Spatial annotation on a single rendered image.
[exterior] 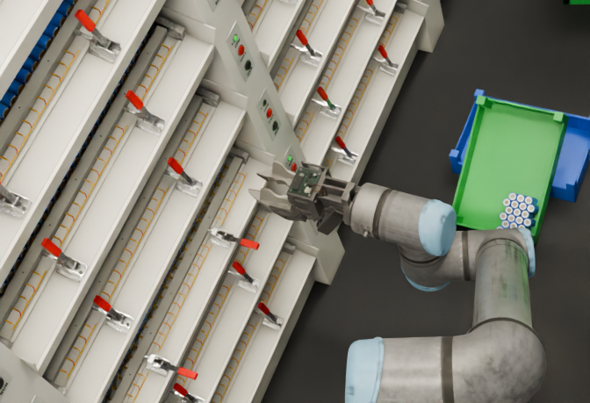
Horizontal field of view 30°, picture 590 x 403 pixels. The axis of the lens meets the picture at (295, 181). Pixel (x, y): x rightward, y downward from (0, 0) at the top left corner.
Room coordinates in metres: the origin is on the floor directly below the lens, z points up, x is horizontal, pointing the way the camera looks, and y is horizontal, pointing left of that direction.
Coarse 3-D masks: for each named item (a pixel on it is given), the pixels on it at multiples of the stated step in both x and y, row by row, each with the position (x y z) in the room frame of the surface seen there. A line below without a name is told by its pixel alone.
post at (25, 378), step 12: (0, 348) 0.80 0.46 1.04; (0, 360) 0.79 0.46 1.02; (12, 360) 0.80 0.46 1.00; (12, 372) 0.79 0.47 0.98; (24, 372) 0.80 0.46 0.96; (36, 372) 0.80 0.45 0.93; (12, 384) 0.78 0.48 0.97; (24, 384) 0.79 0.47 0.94; (36, 384) 0.80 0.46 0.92; (48, 384) 0.80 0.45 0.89; (12, 396) 0.77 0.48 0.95; (24, 396) 0.78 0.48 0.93; (48, 396) 0.79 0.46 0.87; (60, 396) 0.80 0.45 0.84
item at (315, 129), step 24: (360, 0) 1.68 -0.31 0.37; (384, 0) 1.66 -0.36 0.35; (360, 24) 1.61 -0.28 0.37; (384, 24) 1.60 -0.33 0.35; (336, 48) 1.58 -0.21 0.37; (360, 48) 1.56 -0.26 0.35; (336, 72) 1.52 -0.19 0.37; (360, 72) 1.51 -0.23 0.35; (312, 96) 1.46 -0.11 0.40; (336, 96) 1.47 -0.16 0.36; (312, 120) 1.42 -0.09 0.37; (336, 120) 1.41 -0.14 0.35; (312, 144) 1.37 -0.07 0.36; (312, 168) 1.30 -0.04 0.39
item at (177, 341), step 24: (240, 144) 1.27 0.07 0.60; (264, 168) 1.24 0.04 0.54; (240, 192) 1.20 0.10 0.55; (240, 216) 1.16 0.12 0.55; (216, 264) 1.08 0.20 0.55; (192, 288) 1.05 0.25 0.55; (216, 288) 1.06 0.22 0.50; (192, 312) 1.01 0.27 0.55; (168, 336) 0.98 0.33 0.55; (192, 336) 0.99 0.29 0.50; (144, 384) 0.91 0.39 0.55; (168, 384) 0.91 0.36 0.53
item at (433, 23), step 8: (416, 0) 1.74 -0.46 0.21; (424, 0) 1.75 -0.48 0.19; (432, 0) 1.77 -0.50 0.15; (432, 8) 1.77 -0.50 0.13; (440, 8) 1.80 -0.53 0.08; (432, 16) 1.76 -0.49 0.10; (440, 16) 1.79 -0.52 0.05; (424, 24) 1.74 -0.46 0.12; (432, 24) 1.76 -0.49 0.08; (440, 24) 1.79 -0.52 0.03; (424, 32) 1.74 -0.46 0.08; (432, 32) 1.75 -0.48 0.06; (440, 32) 1.78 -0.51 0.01; (416, 40) 1.76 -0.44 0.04; (424, 40) 1.75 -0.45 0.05; (432, 40) 1.74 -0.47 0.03; (424, 48) 1.75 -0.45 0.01; (432, 48) 1.74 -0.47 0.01
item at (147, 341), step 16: (240, 160) 1.25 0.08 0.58; (224, 176) 1.23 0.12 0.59; (224, 192) 1.20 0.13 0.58; (208, 208) 1.18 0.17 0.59; (208, 224) 1.15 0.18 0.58; (192, 240) 1.13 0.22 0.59; (192, 256) 1.10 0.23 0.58; (176, 272) 1.08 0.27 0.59; (176, 288) 1.05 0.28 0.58; (160, 304) 1.03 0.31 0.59; (176, 304) 1.03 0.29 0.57; (160, 320) 1.00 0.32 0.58; (144, 336) 0.98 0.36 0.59; (144, 352) 0.95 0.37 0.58; (128, 368) 0.94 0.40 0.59; (128, 384) 0.91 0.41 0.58; (112, 400) 0.89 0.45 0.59
